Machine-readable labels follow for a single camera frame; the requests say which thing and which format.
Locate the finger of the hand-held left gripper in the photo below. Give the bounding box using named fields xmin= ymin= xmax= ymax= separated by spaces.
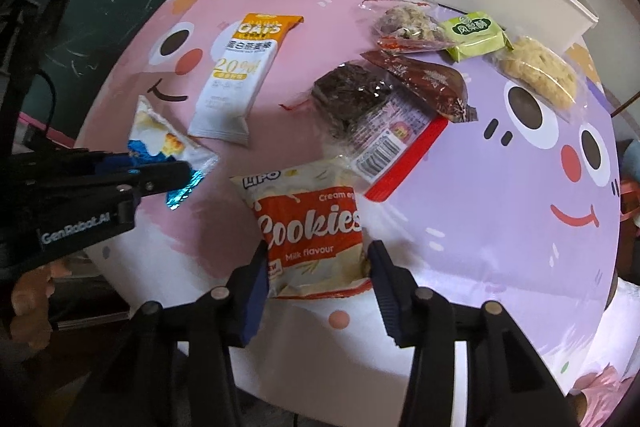
xmin=117 ymin=160 xmax=194 ymax=196
xmin=75 ymin=150 xmax=147 ymax=176

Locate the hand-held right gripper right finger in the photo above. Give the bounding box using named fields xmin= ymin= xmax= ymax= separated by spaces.
xmin=369 ymin=241 xmax=576 ymax=427

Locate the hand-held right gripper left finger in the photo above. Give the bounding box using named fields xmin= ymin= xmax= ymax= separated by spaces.
xmin=75 ymin=241 xmax=272 ymax=427

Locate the blue white snack packet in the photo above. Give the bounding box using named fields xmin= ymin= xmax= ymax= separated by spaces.
xmin=125 ymin=96 xmax=220 ymax=211

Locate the red white cookie packet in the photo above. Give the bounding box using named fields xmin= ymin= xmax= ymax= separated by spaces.
xmin=230 ymin=157 xmax=373 ymax=300

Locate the person's left hand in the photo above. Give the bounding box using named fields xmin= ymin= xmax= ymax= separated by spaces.
xmin=10 ymin=259 xmax=66 ymax=350

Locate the white orange oat bar packet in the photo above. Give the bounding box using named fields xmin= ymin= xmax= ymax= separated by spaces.
xmin=189 ymin=13 xmax=305 ymax=146

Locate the cartoon printed tablecloth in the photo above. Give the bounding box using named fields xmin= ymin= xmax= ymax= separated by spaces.
xmin=75 ymin=0 xmax=623 ymax=408

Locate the pink framed green chalkboard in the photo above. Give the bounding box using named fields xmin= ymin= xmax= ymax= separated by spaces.
xmin=20 ymin=0 xmax=183 ymax=148

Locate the chocolate cake clear packet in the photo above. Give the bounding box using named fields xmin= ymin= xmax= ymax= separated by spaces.
xmin=280 ymin=59 xmax=450 ymax=202

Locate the dark red star packet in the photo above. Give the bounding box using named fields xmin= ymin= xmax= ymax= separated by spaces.
xmin=360 ymin=49 xmax=478 ymax=124

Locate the pink quilt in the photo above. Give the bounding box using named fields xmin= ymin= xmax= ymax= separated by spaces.
xmin=570 ymin=362 xmax=631 ymax=403

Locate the small white pillow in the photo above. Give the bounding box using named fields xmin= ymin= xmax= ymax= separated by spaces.
xmin=607 ymin=277 xmax=640 ymax=358

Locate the clear yellow rice crisp packet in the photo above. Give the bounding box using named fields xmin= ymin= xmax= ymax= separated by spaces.
xmin=492 ymin=36 xmax=581 ymax=110

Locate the clear nut cluster packet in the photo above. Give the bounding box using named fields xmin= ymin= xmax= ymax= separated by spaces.
xmin=360 ymin=0 xmax=458 ymax=54

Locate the green pastry packet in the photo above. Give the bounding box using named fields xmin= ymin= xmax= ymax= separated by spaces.
xmin=439 ymin=10 xmax=513 ymax=62

